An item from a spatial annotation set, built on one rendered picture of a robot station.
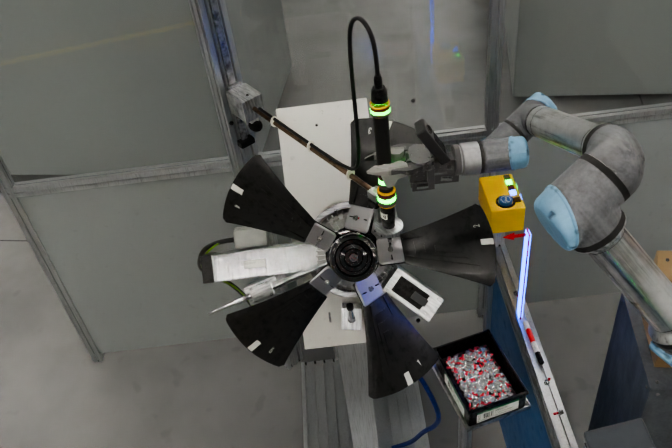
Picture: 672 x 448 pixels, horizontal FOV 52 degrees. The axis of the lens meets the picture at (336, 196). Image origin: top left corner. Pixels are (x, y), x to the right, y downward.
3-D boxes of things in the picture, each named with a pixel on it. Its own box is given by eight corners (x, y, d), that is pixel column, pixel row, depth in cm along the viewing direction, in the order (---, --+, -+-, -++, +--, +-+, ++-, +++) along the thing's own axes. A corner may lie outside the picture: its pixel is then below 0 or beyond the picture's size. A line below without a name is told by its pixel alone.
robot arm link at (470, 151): (482, 154, 153) (474, 132, 159) (461, 156, 153) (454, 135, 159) (480, 180, 158) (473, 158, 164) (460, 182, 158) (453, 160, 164)
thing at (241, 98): (228, 112, 209) (222, 88, 204) (247, 102, 212) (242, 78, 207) (246, 125, 203) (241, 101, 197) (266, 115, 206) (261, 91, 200)
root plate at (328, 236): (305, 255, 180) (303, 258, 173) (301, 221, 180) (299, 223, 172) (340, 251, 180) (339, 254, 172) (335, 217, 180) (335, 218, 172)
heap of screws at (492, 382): (439, 364, 191) (439, 356, 189) (486, 348, 194) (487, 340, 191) (471, 422, 177) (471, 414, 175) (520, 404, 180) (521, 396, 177)
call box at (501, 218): (477, 202, 218) (478, 176, 211) (509, 198, 217) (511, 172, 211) (489, 237, 205) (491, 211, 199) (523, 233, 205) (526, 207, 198)
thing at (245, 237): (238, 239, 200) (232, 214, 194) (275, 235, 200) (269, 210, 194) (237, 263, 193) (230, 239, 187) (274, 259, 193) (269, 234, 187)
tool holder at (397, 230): (363, 224, 173) (360, 194, 166) (384, 211, 176) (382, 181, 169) (387, 242, 167) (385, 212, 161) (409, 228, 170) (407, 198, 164)
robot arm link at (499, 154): (522, 168, 163) (532, 169, 155) (475, 173, 163) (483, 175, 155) (519, 134, 163) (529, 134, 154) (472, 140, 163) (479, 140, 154)
